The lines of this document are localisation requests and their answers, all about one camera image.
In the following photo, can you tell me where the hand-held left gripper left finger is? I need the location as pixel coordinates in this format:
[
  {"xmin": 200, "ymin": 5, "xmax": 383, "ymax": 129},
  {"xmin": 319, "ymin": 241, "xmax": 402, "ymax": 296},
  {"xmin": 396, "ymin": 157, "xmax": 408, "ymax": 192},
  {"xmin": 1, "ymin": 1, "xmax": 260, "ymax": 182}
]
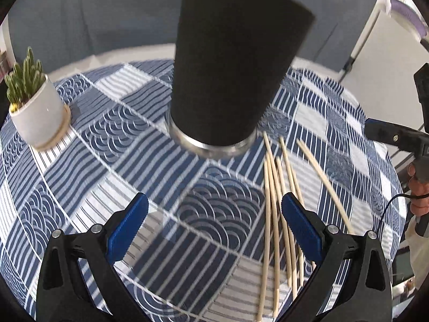
[{"xmin": 36, "ymin": 193, "xmax": 150, "ymax": 322}]

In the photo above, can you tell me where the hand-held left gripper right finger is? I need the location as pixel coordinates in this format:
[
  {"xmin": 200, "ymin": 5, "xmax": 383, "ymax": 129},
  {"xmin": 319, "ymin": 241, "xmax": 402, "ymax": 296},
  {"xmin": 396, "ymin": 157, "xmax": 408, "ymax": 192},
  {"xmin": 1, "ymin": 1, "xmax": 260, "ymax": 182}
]
[{"xmin": 281, "ymin": 193, "xmax": 393, "ymax": 322}]

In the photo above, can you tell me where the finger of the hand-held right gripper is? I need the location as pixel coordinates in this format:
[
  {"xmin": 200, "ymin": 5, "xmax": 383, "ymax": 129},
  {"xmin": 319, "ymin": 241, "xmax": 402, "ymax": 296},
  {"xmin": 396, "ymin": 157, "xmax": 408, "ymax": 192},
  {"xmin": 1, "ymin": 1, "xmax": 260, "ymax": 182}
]
[
  {"xmin": 413, "ymin": 62, "xmax": 429, "ymax": 131},
  {"xmin": 365, "ymin": 118, "xmax": 426, "ymax": 153}
]

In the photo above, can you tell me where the black cylindrical utensil holder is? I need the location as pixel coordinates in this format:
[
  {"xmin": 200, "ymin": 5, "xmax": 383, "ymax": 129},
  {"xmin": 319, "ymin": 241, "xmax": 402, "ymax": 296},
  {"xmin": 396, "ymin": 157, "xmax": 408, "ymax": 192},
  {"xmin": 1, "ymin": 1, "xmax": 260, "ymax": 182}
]
[{"xmin": 164, "ymin": 0, "xmax": 317, "ymax": 158}]

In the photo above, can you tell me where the person's right hand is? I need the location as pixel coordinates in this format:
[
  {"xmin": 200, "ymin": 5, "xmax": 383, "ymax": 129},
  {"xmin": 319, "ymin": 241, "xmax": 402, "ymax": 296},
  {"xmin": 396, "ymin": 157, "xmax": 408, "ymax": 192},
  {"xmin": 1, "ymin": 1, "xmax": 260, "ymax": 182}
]
[{"xmin": 406, "ymin": 162, "xmax": 429, "ymax": 217}]

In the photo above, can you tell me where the purple white round object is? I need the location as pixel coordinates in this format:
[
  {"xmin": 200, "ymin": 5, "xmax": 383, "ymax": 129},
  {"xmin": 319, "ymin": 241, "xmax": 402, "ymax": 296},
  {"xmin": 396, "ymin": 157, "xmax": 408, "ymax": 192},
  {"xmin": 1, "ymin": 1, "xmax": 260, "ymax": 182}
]
[{"xmin": 390, "ymin": 0, "xmax": 428, "ymax": 40}]

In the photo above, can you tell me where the blue white patterned tablecloth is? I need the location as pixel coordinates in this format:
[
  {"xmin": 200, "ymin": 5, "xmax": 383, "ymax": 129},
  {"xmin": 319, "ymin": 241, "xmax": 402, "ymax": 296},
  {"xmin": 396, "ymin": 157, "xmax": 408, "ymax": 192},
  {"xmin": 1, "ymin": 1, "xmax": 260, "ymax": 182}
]
[{"xmin": 0, "ymin": 58, "xmax": 408, "ymax": 322}]

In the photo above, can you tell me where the round wooden saucer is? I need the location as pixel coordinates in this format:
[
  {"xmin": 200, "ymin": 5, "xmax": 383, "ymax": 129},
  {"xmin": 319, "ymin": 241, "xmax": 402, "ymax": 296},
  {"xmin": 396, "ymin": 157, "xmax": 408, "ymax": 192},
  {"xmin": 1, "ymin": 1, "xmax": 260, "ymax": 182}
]
[{"xmin": 34, "ymin": 104, "xmax": 72, "ymax": 150}]

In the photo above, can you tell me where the succulent in white pot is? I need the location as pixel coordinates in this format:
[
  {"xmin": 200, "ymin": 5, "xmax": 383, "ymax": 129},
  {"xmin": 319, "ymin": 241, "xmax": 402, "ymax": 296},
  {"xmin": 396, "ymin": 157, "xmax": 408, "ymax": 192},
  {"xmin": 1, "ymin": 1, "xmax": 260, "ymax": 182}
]
[{"xmin": 3, "ymin": 47, "xmax": 66, "ymax": 146}]

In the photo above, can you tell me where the grey blue sofa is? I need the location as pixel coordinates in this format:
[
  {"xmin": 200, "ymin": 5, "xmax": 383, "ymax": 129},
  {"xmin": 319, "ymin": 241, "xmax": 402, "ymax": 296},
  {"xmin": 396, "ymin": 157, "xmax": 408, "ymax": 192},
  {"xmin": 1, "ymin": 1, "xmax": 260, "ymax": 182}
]
[{"xmin": 7, "ymin": 0, "xmax": 383, "ymax": 74}]

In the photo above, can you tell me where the black cable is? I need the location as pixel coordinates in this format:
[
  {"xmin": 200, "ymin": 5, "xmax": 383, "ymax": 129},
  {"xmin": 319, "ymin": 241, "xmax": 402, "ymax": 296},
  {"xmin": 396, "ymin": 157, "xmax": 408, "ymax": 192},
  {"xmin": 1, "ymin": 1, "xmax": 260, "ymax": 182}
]
[{"xmin": 377, "ymin": 193, "xmax": 414, "ymax": 276}]

